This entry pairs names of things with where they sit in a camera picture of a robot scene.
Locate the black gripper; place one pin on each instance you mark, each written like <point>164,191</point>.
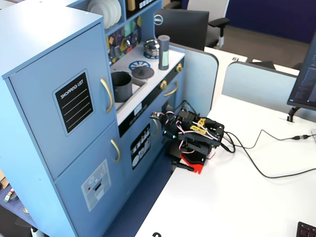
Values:
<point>190,160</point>

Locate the gray green salt shaker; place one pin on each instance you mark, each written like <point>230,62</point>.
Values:
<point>163,56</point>

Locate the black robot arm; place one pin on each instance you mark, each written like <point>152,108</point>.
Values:
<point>212,128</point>

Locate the red robot base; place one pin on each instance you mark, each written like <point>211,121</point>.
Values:
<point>195,166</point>

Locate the black table clamp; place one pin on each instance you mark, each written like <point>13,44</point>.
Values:
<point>182,166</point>

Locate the gold stove knob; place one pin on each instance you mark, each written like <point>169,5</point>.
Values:
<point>179,67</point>
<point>163,85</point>

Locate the light blue rounded desk divider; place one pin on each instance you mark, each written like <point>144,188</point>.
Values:
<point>200,79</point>

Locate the dark gray toy pot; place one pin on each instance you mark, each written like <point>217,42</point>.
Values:
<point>122,91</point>

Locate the silver pot with lid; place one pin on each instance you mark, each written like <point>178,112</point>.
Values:
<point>151,49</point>

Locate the light blue long desk divider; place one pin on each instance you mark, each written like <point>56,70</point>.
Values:
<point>256,86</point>

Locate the white number label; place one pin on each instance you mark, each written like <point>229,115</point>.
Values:
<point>239,59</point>

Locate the black Dell monitor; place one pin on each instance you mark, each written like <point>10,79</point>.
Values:
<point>185,27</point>

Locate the white toy plate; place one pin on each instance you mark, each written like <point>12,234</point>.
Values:
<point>114,12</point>
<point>98,12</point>
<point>120,10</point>

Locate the white black office chair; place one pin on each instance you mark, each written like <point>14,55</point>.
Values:
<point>209,6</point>

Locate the monitor with lit screen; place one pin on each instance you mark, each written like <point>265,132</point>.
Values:
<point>306,84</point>

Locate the blue wooden toy kitchen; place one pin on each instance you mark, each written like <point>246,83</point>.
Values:
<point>37,49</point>

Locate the black keyboard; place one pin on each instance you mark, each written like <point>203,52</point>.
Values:
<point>307,230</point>

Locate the striped green red white object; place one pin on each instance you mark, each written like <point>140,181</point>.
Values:
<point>9,195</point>

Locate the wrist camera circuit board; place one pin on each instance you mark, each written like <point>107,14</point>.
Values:
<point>156,114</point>

